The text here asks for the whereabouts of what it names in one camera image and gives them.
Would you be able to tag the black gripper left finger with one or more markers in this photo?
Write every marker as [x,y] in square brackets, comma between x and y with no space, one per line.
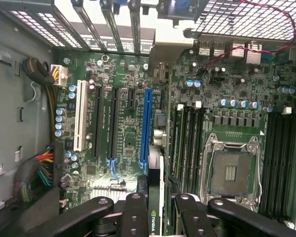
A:
[135,217]

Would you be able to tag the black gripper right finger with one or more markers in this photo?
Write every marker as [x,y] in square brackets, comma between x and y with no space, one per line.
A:
[192,219]

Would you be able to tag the silver chipset heatsink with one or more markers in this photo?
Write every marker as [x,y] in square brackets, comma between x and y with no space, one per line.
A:
[106,193]

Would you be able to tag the CPU socket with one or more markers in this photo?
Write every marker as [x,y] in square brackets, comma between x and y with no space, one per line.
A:
[232,172]

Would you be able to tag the black RAM slot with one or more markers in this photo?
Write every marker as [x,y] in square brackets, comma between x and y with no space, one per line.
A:
[268,160]
[196,153]
[285,160]
[276,160]
[188,153]
[202,138]
[293,160]

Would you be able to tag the green motherboard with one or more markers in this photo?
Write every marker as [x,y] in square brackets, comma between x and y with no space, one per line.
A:
[128,128]

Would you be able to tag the blue expansion slot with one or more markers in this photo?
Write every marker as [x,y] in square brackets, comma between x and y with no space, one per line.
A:
[146,123]

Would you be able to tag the white expansion slot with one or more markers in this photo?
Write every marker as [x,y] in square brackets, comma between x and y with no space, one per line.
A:
[80,116]

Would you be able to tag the short black expansion slot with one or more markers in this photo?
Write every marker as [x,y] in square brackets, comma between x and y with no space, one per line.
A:
[131,98]

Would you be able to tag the silver video port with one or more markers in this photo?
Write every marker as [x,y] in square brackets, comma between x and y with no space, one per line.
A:
[218,49]
[204,48]

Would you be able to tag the silver USB port stack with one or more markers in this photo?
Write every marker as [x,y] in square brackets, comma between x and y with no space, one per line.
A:
[253,53]
[237,50]

